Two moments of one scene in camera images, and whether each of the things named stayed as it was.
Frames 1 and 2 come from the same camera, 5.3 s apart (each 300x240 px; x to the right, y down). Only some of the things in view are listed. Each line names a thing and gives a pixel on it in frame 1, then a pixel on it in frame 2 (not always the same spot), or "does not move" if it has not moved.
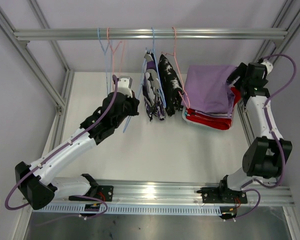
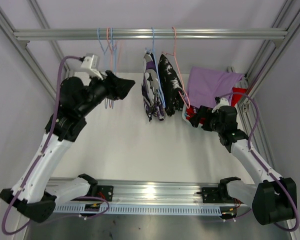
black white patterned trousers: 171,87 does not move
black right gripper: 241,71 → 207,111
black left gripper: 134,103 → 122,86
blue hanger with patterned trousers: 154,99 does not move
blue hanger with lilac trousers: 139,92 → 114,57
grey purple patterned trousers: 152,89 does not move
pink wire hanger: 174,55 does not move
